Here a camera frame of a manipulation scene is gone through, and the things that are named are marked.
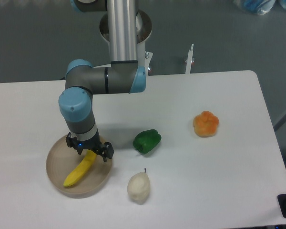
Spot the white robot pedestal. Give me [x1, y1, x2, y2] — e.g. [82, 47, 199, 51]
[99, 10, 153, 76]

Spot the white pear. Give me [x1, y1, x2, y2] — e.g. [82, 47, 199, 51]
[127, 168, 151, 205]

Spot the white frame bracket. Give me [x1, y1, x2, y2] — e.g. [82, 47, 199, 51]
[185, 43, 194, 74]
[94, 63, 111, 68]

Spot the yellow banana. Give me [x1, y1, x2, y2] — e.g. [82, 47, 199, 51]
[63, 150, 97, 187]

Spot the green bell pepper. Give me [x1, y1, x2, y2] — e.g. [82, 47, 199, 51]
[133, 129, 162, 155]

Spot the white right frame bracket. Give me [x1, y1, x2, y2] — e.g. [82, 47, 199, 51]
[185, 43, 194, 74]

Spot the beige round plate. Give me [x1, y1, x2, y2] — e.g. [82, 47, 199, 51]
[46, 136, 113, 198]

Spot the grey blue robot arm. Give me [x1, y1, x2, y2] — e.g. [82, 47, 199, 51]
[58, 0, 152, 161]

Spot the white left frame bracket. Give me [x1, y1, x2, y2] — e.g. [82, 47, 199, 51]
[94, 63, 111, 68]

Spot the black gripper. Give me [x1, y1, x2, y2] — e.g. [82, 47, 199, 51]
[65, 132, 114, 162]

